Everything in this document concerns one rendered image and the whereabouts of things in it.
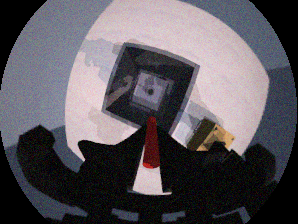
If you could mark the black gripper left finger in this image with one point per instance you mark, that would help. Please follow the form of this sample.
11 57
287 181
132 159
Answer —
125 155

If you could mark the dark red peg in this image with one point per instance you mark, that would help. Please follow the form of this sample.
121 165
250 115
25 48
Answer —
151 157

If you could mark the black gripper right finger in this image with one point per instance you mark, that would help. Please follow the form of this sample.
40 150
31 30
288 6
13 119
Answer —
175 159

